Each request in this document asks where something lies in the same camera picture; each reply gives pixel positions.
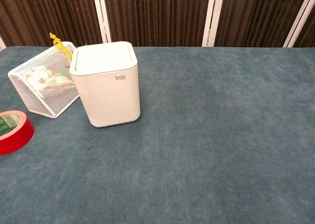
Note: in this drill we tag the white plastic trash bin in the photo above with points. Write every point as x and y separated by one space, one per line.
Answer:
108 96

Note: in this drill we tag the white plastic container lid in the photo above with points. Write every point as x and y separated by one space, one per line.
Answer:
103 57

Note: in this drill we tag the blue-grey table cloth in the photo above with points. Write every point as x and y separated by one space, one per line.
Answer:
187 145

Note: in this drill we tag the brown folding screen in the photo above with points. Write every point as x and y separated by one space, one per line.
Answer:
157 14

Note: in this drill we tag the crumpled white paper wrapper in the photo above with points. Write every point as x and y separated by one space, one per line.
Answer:
49 80

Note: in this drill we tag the yellow twisted wrapper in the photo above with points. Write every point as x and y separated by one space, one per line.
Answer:
59 44

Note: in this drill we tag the red tape roll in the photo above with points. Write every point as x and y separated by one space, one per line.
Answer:
19 135

